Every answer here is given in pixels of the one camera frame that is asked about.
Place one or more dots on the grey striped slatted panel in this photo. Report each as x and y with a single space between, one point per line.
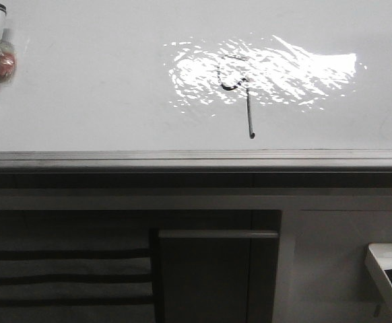
85 285

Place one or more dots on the dark cabinet panel with handle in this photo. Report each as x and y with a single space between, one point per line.
216 275

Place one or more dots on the white whiteboard with aluminium frame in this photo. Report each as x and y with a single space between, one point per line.
241 85

